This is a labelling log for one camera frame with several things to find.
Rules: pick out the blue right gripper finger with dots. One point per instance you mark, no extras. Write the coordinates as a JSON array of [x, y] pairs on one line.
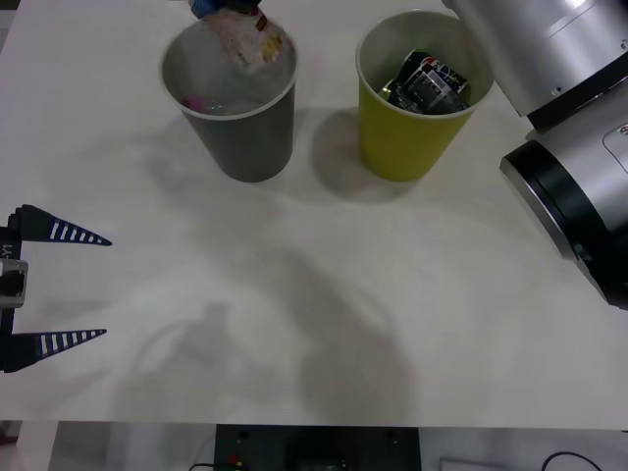
[[202, 7], [243, 4]]

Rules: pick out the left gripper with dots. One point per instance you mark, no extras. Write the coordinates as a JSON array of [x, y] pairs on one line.
[[9, 245]]

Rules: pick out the clear bottle with red cap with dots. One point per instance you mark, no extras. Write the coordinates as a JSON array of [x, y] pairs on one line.
[[247, 41]]

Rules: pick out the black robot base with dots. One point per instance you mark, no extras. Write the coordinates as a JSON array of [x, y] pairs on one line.
[[275, 449]]

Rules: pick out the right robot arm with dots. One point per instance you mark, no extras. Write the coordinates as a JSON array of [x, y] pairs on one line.
[[554, 68]]

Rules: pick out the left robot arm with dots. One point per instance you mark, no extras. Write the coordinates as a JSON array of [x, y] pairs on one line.
[[12, 284]]

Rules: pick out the clear bottle with pink cap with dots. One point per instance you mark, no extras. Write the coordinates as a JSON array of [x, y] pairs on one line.
[[193, 102]]

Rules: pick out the grey plastic bin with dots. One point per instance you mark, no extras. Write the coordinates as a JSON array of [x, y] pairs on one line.
[[245, 142]]

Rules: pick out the black can with round emblem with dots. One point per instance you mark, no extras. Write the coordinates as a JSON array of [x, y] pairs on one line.
[[434, 66]]

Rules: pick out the black can with white print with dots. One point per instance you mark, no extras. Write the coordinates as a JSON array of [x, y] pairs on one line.
[[422, 100]]

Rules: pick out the yellow-green plastic bin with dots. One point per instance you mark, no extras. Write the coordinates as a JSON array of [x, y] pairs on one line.
[[397, 142]]

